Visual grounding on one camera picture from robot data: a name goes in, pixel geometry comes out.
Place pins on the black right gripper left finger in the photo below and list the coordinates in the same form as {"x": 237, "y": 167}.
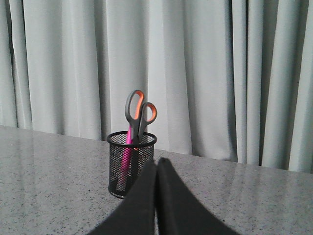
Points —
{"x": 136, "y": 213}

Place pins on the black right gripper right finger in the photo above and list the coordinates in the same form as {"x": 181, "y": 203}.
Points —
{"x": 179, "y": 212}

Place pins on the pink marker pen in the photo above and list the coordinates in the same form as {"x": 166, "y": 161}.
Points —
{"x": 125, "y": 162}

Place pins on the grey orange scissors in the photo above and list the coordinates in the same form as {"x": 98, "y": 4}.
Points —
{"x": 139, "y": 115}

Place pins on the black mesh pen holder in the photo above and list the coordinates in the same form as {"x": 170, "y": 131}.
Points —
{"x": 117, "y": 143}

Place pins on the grey curtain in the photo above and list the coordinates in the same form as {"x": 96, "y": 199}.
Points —
{"x": 231, "y": 79}

